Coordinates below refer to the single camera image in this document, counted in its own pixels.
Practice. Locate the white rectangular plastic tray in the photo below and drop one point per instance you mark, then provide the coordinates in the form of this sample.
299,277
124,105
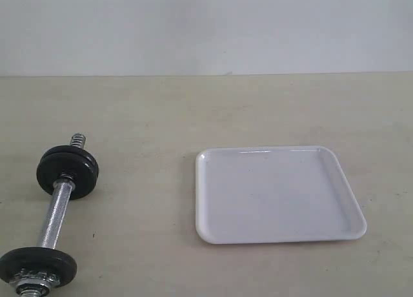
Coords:
284,194

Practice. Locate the chrome threaded dumbbell bar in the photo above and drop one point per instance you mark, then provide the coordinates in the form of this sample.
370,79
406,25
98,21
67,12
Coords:
59,202

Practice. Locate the black weight plate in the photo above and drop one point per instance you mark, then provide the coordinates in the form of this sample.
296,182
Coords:
67,167
38,259
70,150

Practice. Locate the chrome spinlock collar nut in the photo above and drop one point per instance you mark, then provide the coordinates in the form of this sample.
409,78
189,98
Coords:
34,283

